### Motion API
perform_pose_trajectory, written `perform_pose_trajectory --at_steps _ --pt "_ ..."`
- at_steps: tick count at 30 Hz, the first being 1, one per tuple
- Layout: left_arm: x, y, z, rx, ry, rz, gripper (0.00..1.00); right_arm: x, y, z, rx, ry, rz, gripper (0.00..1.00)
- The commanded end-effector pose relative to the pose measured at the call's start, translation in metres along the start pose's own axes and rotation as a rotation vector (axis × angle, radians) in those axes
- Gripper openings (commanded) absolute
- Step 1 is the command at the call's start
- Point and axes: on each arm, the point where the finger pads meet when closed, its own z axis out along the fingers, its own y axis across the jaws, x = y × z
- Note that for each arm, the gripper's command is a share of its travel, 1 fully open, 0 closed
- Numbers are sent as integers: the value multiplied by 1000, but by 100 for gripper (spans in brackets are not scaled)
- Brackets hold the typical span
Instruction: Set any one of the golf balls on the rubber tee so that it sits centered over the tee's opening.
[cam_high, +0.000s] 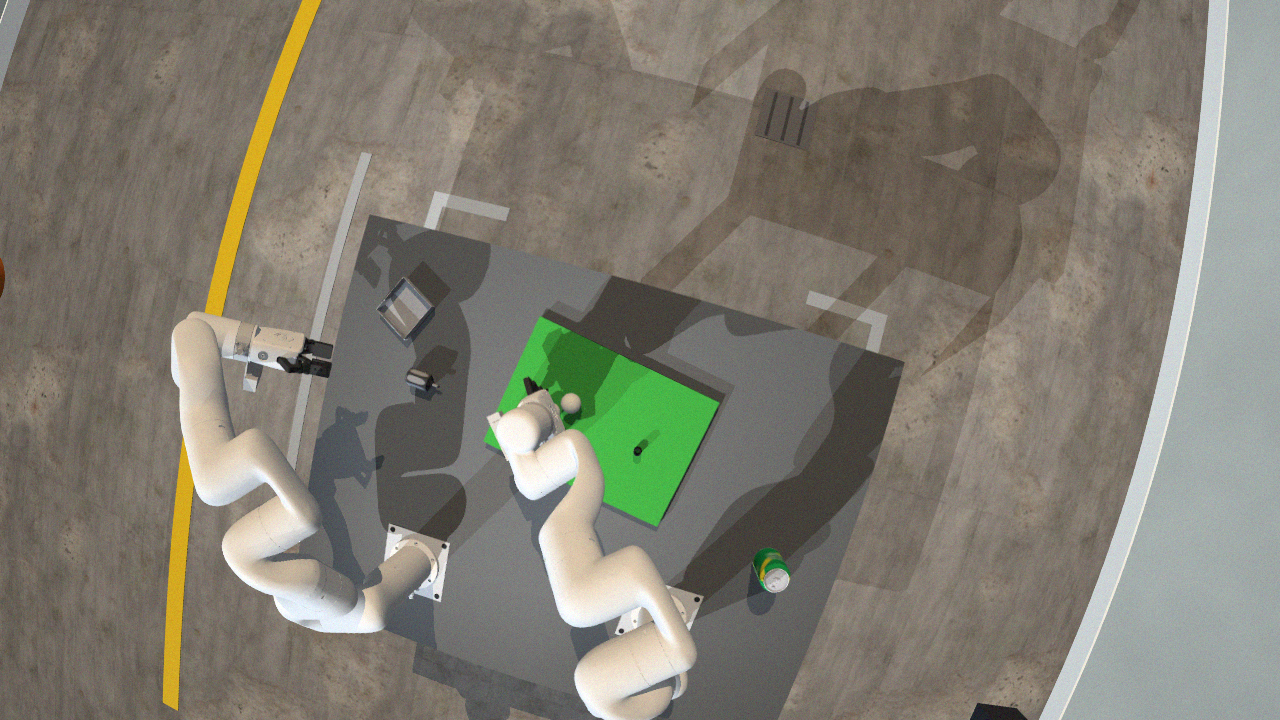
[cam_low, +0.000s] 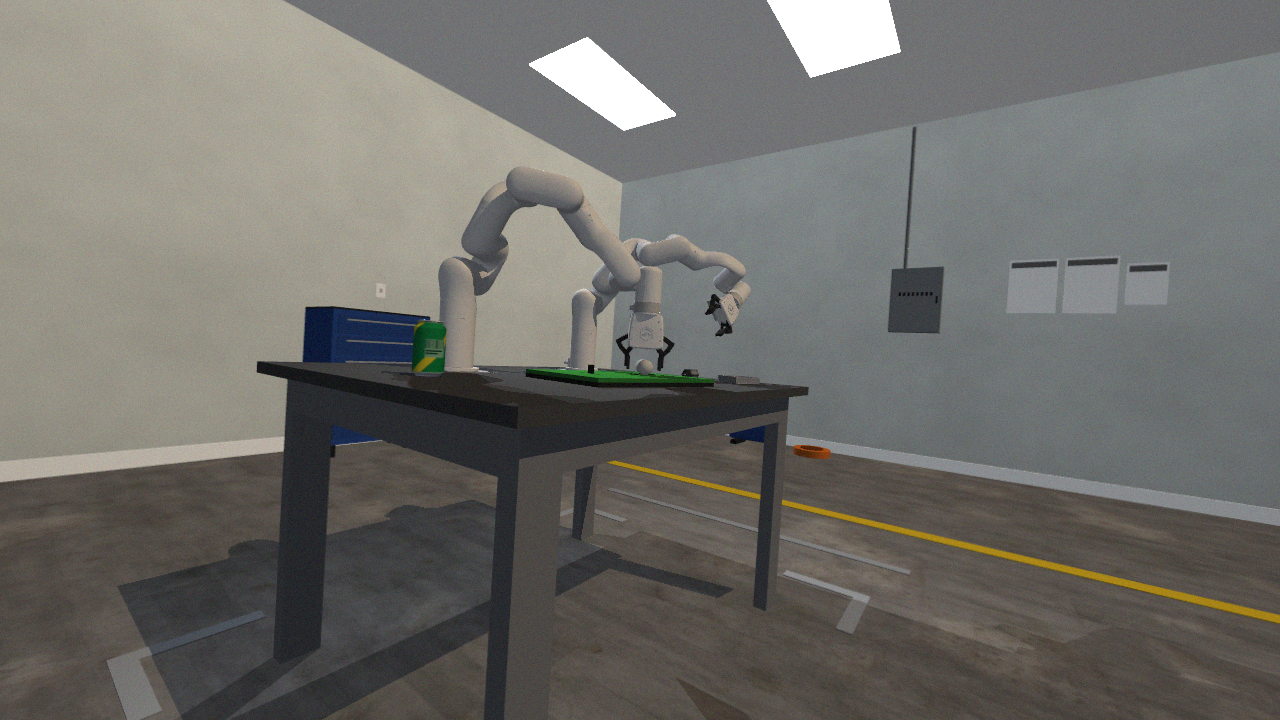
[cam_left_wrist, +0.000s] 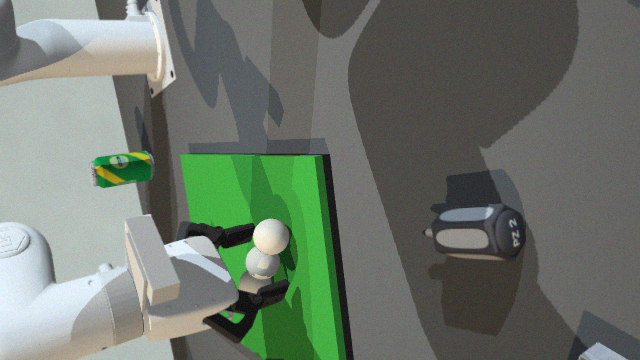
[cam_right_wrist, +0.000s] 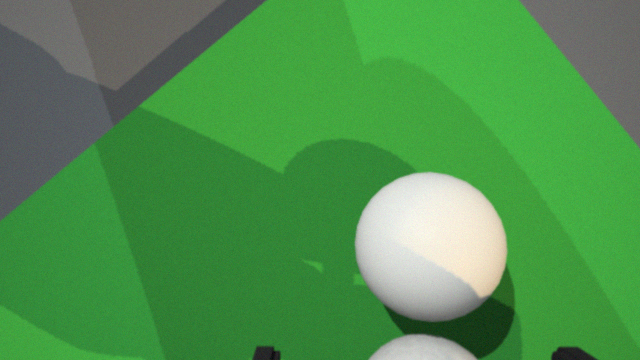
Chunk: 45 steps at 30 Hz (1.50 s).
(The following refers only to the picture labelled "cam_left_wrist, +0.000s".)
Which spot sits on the green and yellow drink can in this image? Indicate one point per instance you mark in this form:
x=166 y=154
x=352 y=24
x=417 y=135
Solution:
x=121 y=169

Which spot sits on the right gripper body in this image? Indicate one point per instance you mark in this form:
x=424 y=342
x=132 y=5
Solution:
x=206 y=288

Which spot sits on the green golf mat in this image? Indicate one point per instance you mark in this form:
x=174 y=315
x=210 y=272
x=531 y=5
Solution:
x=231 y=189

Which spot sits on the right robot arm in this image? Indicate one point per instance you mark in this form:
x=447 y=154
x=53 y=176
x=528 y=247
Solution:
x=40 y=319

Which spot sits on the white ball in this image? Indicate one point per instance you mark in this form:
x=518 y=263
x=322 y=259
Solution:
x=271 y=236
x=250 y=284
x=261 y=266

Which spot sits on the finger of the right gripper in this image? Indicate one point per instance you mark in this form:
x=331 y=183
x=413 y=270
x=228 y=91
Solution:
x=226 y=238
x=248 y=304

